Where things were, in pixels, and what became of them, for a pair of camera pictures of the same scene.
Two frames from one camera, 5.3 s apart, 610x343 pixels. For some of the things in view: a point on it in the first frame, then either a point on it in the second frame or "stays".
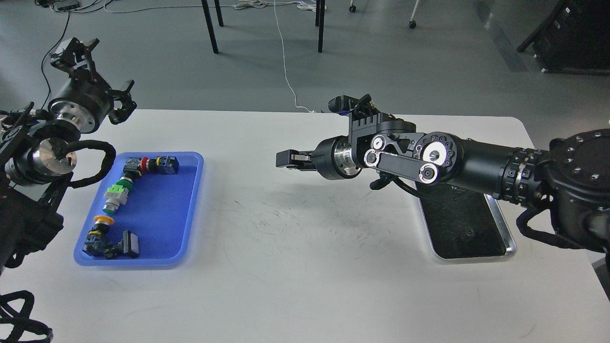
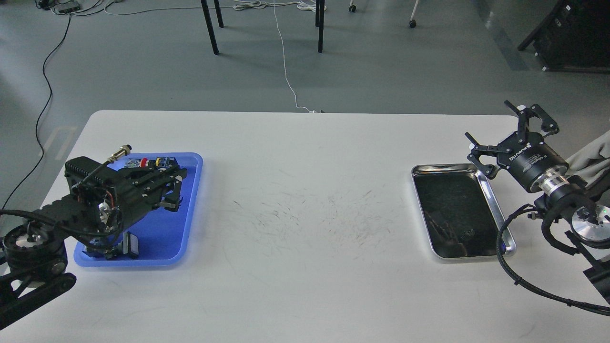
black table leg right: (321, 20) stays
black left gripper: (82, 101) -> (109, 198)
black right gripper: (334, 159) -> (526, 160)
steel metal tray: (463, 225) stays
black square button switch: (128, 246) stays
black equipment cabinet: (575, 38) stays
